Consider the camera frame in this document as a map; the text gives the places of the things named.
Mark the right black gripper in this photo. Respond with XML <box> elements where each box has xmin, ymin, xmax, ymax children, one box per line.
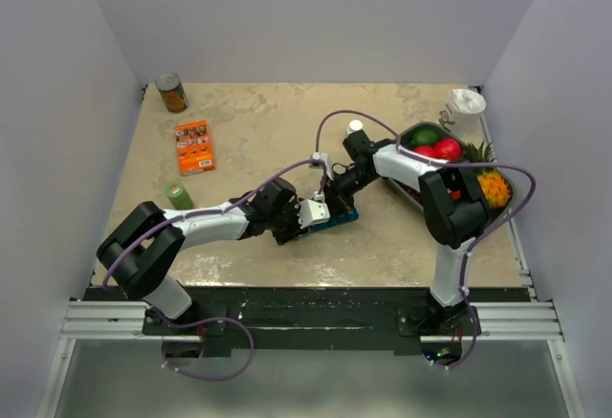
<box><xmin>320</xmin><ymin>166</ymin><xmax>378</xmax><ymax>222</ymax></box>

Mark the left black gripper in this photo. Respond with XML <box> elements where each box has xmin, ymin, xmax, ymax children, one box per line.
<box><xmin>268</xmin><ymin>197</ymin><xmax>312</xmax><ymax>245</ymax></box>

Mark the teal weekly pill organizer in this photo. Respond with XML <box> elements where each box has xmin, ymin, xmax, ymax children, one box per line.
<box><xmin>309</xmin><ymin>208</ymin><xmax>360</xmax><ymax>233</ymax></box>

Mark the green pill bottle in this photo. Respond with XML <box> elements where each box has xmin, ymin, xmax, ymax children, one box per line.
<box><xmin>164</xmin><ymin>181</ymin><xmax>194</xmax><ymax>210</ymax></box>

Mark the green bottle cap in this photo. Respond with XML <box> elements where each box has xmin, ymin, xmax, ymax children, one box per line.
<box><xmin>164</xmin><ymin>181</ymin><xmax>185</xmax><ymax>199</ymax></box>

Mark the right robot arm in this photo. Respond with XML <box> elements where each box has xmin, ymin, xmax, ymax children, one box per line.
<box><xmin>323</xmin><ymin>131</ymin><xmax>491</xmax><ymax>335</ymax></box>

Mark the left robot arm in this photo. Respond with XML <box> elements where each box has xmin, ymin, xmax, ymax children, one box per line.
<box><xmin>97</xmin><ymin>178</ymin><xmax>330</xmax><ymax>334</ymax></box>

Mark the white capped dark pill bottle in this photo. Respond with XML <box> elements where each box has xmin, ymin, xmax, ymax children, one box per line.
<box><xmin>345</xmin><ymin>120</ymin><xmax>363</xmax><ymax>137</ymax></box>

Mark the dark grey fruit tray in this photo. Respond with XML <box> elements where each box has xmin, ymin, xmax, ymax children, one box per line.
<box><xmin>385</xmin><ymin>121</ymin><xmax>514</xmax><ymax>221</ymax></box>

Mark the orange cardboard box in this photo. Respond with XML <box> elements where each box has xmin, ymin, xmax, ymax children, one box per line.
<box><xmin>175</xmin><ymin>121</ymin><xmax>216</xmax><ymax>176</ymax></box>

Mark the green toy lime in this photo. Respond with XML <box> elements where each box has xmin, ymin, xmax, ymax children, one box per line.
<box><xmin>409</xmin><ymin>128</ymin><xmax>440</xmax><ymax>148</ymax></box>

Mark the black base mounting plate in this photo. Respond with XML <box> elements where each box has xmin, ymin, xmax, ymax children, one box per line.
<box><xmin>83</xmin><ymin>282</ymin><xmax>532</xmax><ymax>358</ymax></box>

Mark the red toy apple right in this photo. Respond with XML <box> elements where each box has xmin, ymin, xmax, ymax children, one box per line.
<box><xmin>433</xmin><ymin>138</ymin><xmax>463</xmax><ymax>162</ymax></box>

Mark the white paper cup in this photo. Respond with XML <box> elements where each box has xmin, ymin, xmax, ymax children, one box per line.
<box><xmin>438</xmin><ymin>89</ymin><xmax>487</xmax><ymax>138</ymax></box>

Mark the tin food can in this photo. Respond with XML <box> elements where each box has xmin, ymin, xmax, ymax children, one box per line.
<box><xmin>155</xmin><ymin>73</ymin><xmax>188</xmax><ymax>113</ymax></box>

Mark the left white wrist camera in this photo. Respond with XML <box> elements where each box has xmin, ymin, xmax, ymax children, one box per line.
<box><xmin>298</xmin><ymin>199</ymin><xmax>331</xmax><ymax>229</ymax></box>

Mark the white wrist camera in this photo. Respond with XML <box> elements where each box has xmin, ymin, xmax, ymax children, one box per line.
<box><xmin>309</xmin><ymin>151</ymin><xmax>330</xmax><ymax>172</ymax></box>
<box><xmin>298</xmin><ymin>199</ymin><xmax>331</xmax><ymax>229</ymax></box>

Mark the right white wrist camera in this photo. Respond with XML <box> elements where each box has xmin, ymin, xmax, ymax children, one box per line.
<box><xmin>309</xmin><ymin>151</ymin><xmax>330</xmax><ymax>172</ymax></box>

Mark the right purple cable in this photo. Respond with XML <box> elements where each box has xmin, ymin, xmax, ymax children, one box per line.
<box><xmin>315</xmin><ymin>109</ymin><xmax>537</xmax><ymax>371</ymax></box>

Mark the aluminium frame rail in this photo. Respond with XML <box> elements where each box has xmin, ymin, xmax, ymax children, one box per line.
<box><xmin>33</xmin><ymin>87</ymin><xmax>587</xmax><ymax>418</ymax></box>

